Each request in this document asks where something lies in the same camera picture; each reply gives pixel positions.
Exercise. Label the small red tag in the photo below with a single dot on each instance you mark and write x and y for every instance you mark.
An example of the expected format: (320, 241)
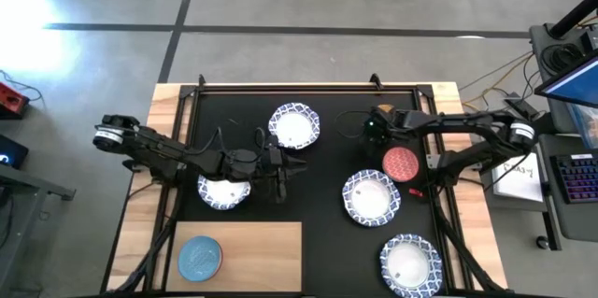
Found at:
(416, 192)

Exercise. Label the light wooden board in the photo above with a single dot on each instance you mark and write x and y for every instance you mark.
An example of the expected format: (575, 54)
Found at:
(261, 251)

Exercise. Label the black frame clamp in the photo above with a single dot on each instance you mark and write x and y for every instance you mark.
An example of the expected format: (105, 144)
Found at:
(376, 80)
(202, 80)

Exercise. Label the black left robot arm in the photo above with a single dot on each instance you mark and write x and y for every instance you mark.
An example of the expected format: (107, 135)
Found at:
(159, 146)

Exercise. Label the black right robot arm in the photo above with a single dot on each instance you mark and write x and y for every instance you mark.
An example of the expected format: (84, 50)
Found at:
(448, 123)

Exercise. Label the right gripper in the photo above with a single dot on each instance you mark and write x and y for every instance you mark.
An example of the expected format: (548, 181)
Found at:
(376, 130)

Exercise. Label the blue plastic package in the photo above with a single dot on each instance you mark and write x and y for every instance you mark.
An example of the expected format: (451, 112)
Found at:
(584, 123)

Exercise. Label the grey equipment cart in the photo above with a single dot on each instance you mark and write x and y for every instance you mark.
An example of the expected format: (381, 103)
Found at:
(579, 223)

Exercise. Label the blue round coaster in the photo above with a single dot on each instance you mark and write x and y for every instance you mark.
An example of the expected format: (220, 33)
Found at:
(200, 258)

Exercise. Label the white paper sign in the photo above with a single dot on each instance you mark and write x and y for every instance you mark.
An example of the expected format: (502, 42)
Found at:
(518, 181)

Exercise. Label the dark metal stand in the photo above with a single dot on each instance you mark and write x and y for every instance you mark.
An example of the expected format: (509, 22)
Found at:
(28, 186)

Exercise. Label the black aluminium table frame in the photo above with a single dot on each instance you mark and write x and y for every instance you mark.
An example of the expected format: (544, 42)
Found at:
(303, 89)

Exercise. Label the black table mat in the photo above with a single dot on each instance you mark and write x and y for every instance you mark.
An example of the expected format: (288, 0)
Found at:
(327, 251)

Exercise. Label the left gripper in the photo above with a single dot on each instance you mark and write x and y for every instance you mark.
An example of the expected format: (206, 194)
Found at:
(271, 165)

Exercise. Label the red zigzag small bowl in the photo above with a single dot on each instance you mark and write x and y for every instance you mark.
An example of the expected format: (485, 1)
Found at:
(400, 164)

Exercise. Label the black pole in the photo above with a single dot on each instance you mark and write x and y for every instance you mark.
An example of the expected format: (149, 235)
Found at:
(574, 13)

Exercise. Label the black caster wheel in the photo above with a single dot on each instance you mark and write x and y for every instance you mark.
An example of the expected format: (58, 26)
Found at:
(542, 242)

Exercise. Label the red device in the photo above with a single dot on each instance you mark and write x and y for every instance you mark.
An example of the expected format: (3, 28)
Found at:
(11, 102)

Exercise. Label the monitor with blue screen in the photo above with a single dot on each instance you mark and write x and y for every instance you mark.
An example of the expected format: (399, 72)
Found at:
(577, 84)

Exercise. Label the black backlit keyboard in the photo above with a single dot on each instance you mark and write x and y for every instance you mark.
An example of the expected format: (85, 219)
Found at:
(579, 179)

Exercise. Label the black power strip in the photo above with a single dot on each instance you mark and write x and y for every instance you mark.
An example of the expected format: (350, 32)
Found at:
(521, 106)

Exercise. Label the blue white patterned paper bowl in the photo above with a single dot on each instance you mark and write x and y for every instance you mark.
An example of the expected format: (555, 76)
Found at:
(224, 194)
(371, 200)
(411, 265)
(294, 126)

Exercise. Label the black device with blue light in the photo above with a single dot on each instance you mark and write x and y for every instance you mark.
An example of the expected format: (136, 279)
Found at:
(11, 153)

